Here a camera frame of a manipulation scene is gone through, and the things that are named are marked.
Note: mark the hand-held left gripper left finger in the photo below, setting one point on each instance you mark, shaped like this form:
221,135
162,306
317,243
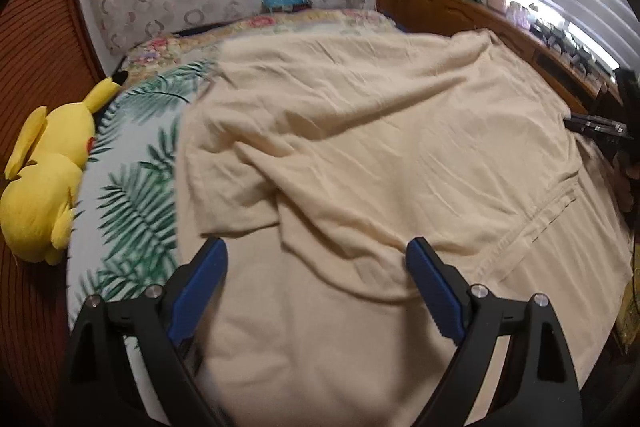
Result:
197,292

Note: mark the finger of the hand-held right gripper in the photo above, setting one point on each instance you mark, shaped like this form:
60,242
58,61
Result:
600,131
595,120

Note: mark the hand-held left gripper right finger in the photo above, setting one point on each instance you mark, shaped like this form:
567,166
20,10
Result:
432,294

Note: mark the beige bed sheet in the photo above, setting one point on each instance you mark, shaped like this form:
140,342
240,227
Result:
380,147

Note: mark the person's right hand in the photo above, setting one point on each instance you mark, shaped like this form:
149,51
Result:
631,182

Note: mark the leaf print bed sheet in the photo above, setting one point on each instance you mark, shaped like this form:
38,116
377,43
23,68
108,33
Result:
135,187

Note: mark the wooden cabinet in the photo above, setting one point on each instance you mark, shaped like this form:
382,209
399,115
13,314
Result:
450,9

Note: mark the yellow plush toy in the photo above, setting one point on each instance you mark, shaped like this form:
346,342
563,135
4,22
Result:
45,177

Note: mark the floral blanket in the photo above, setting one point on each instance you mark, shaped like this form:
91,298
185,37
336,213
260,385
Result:
280,24

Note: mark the blue packet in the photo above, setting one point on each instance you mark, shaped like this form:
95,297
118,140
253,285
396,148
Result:
282,1

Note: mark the wooden slatted wardrobe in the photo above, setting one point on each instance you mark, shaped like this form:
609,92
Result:
35,32

